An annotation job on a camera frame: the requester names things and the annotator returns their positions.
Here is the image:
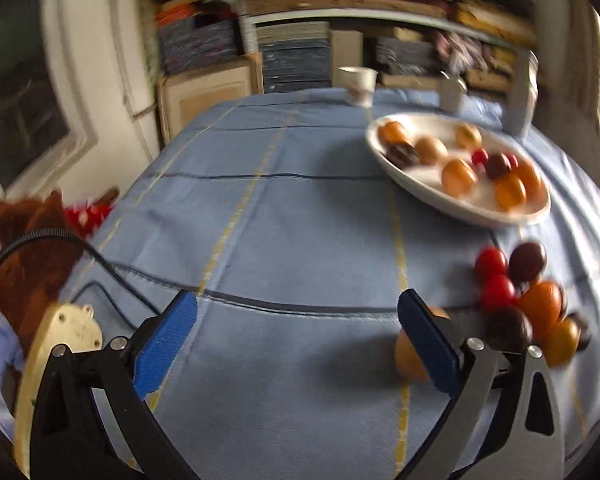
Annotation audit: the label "small orange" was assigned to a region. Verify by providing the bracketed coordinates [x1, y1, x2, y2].
[494, 175, 527, 212]

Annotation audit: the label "red white patterned cloth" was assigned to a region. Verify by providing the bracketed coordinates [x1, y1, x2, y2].
[62, 200, 113, 238]

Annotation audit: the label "stack of dark grey boxes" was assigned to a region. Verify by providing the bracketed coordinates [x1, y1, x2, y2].
[375, 35, 438, 78]

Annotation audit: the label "dark brown round fruit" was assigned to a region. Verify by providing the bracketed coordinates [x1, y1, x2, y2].
[485, 306, 534, 353]
[385, 141, 422, 170]

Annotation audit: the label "stack of yellow wooden boxes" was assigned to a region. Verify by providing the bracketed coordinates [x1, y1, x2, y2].
[452, 0, 538, 46]

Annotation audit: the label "pink cloth bundle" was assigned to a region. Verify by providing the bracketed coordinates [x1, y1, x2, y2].
[432, 30, 486, 68]

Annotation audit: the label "white paper cup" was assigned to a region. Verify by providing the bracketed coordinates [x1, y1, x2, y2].
[337, 66, 379, 108]

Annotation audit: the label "black cable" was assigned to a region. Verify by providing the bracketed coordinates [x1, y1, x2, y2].
[0, 227, 161, 316]

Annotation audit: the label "orange patterned boxes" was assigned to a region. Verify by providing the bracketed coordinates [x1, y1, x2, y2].
[155, 2, 216, 26]

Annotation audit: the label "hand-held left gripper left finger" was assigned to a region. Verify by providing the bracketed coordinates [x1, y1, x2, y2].
[29, 290, 201, 480]

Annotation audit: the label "dark red plum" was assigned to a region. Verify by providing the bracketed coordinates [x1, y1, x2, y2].
[484, 153, 512, 181]
[508, 241, 548, 283]

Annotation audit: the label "white oval plate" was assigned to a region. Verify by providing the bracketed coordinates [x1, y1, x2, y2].
[365, 112, 552, 227]

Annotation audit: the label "cream plastic object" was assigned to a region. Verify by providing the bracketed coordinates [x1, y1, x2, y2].
[12, 302, 104, 466]

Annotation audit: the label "brown plush toy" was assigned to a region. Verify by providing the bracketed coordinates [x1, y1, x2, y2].
[0, 190, 121, 356]

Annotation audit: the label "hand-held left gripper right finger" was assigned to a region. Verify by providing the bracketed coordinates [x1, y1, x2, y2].
[395, 289, 566, 480]

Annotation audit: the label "blue striped tablecloth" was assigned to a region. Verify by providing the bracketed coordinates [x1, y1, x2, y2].
[60, 87, 600, 480]

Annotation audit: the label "white metal shelf rack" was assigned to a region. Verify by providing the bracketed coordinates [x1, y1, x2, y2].
[230, 0, 541, 96]

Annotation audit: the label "large orange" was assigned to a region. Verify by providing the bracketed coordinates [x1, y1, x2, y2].
[517, 281, 563, 341]

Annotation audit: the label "white plastic strip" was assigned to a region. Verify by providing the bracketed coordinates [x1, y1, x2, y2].
[109, 0, 153, 121]

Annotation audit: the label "tan pomegranate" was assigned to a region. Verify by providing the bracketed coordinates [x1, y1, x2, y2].
[394, 306, 451, 383]

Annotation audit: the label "stack of woven straw boxes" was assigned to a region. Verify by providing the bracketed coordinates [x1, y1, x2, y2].
[247, 0, 456, 16]

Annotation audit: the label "beige upright box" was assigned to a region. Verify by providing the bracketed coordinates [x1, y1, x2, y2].
[330, 30, 363, 88]

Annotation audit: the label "white drink can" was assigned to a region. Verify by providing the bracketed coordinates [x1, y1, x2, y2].
[439, 72, 468, 113]

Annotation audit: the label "stack of dark blue boxes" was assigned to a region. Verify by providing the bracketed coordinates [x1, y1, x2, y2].
[157, 20, 241, 76]

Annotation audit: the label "medium orange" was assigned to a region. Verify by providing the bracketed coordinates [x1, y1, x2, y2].
[545, 317, 581, 367]

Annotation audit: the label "stack of grey blue boxes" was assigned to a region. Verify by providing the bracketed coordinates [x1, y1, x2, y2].
[257, 22, 331, 93]

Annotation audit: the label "white framed window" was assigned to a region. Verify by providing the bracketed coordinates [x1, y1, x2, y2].
[0, 0, 101, 201]

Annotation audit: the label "wooden framed board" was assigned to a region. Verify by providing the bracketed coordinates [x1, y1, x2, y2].
[155, 57, 263, 143]

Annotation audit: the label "stainless steel bottle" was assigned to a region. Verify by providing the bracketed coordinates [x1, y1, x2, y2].
[502, 50, 541, 138]

